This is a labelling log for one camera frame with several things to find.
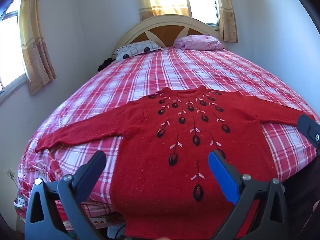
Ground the cream wooden headboard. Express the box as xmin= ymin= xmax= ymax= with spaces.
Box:
xmin=114 ymin=15 xmax=228 ymax=55

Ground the black cloth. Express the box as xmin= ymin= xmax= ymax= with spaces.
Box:
xmin=97 ymin=57 xmax=113 ymax=72

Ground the red knit sweater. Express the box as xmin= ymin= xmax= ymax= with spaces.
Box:
xmin=35 ymin=85 xmax=315 ymax=239

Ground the person's dark maroon clothing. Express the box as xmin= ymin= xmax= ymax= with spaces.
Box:
xmin=282 ymin=152 xmax=320 ymax=240

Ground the window behind headboard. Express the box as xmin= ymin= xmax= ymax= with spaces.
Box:
xmin=185 ymin=0 xmax=222 ymax=30

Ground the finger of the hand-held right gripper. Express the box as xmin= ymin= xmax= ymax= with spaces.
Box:
xmin=297 ymin=114 xmax=320 ymax=155

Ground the pink pillow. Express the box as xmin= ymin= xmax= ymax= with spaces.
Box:
xmin=174 ymin=35 xmax=224 ymax=51

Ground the beige floral curtain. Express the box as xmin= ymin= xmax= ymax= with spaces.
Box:
xmin=212 ymin=0 xmax=238 ymax=43
xmin=135 ymin=0 xmax=192 ymax=22
xmin=19 ymin=0 xmax=57 ymax=95

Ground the side window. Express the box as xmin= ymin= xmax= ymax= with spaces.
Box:
xmin=0 ymin=0 xmax=27 ymax=103

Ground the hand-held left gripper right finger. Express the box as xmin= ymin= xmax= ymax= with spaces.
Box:
xmin=208 ymin=150 xmax=292 ymax=240

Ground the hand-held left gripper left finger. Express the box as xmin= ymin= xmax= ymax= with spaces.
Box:
xmin=25 ymin=151 xmax=108 ymax=240

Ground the red plaid bedsheet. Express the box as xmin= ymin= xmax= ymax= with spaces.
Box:
xmin=14 ymin=46 xmax=320 ymax=220

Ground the white patterned pillow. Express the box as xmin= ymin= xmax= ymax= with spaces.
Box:
xmin=112 ymin=40 xmax=165 ymax=62

